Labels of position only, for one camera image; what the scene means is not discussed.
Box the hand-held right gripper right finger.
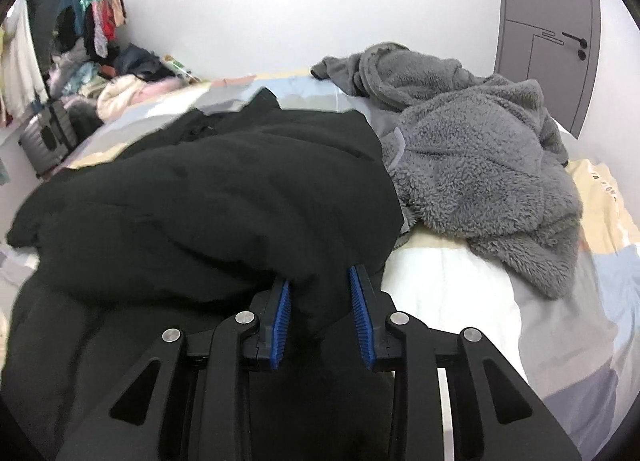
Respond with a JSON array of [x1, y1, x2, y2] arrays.
[[347, 263, 583, 461]]

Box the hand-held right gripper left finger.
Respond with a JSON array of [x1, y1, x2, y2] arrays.
[[55, 276, 293, 461]]

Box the black down jacket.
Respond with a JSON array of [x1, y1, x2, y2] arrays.
[[0, 88, 416, 461]]

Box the pile of mixed clothes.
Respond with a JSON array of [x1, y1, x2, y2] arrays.
[[47, 44, 201, 127]]

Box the small clothes on clip hanger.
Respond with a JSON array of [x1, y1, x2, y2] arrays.
[[82, 0, 128, 59]]

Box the checked pastel bed blanket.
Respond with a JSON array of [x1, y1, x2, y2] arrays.
[[0, 74, 640, 461]]

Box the grey fleece jacket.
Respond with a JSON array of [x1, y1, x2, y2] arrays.
[[310, 41, 583, 299]]

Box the white green package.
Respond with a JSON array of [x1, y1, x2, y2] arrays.
[[164, 55, 193, 81]]

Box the cream fluffy garment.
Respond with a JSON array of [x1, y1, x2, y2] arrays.
[[95, 75, 146, 122]]

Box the silver suitcase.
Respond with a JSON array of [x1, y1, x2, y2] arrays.
[[19, 101, 83, 177]]

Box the white hanging garment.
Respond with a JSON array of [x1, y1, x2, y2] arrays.
[[0, 1, 48, 119]]

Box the dark grey hanging sweater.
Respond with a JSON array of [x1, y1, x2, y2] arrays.
[[25, 0, 58, 54]]

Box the black door handle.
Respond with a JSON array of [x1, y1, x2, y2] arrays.
[[560, 31, 590, 61]]

